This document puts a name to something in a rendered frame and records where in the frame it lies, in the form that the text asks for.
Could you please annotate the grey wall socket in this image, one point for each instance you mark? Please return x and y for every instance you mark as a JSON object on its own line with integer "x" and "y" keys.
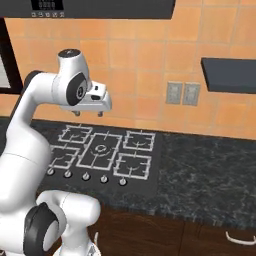
{"x": 174, "y": 93}
{"x": 191, "y": 94}

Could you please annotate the black framed window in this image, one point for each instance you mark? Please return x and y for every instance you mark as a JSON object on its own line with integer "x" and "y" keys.
{"x": 10, "y": 66}

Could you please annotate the black gas hob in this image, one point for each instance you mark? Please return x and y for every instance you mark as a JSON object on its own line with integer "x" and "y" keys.
{"x": 140, "y": 186}

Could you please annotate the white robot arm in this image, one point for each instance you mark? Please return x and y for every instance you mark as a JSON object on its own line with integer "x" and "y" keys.
{"x": 20, "y": 160}

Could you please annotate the dark grey wall shelf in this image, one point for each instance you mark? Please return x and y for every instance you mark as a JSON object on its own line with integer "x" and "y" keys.
{"x": 230, "y": 75}

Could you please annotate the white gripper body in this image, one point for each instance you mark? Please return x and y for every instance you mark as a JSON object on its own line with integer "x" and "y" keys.
{"x": 93, "y": 105}

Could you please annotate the silver hob knob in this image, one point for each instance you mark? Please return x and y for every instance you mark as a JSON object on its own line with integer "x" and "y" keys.
{"x": 122, "y": 181}
{"x": 86, "y": 176}
{"x": 104, "y": 179}
{"x": 68, "y": 173}
{"x": 50, "y": 171}

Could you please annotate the black range hood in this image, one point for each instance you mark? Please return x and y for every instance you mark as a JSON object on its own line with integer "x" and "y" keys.
{"x": 116, "y": 8}

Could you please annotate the dark brown cupboard door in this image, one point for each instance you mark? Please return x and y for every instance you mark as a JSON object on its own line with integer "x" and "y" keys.
{"x": 140, "y": 233}
{"x": 213, "y": 245}

